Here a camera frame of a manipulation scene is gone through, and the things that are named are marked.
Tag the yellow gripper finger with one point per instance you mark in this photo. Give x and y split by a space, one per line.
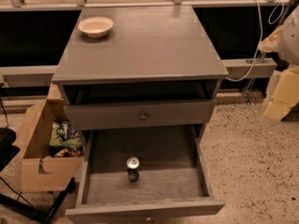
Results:
271 43
285 95

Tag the dark snack bag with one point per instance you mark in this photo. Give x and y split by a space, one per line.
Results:
66 152

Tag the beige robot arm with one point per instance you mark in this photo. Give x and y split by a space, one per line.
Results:
285 42

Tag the grey wooden drawer cabinet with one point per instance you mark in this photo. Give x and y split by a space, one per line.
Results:
156 61

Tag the closed grey upper drawer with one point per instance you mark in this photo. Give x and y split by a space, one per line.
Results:
139 114

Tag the blue silver redbull can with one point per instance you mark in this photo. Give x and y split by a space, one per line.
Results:
133 164

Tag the brown cardboard box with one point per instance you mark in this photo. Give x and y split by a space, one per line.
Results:
39 171

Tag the white ceramic bowl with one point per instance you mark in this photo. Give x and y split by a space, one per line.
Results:
95 27

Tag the open grey lower drawer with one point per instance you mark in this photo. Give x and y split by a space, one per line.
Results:
172 177

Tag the green snack bag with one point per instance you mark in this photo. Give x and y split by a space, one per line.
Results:
64 135

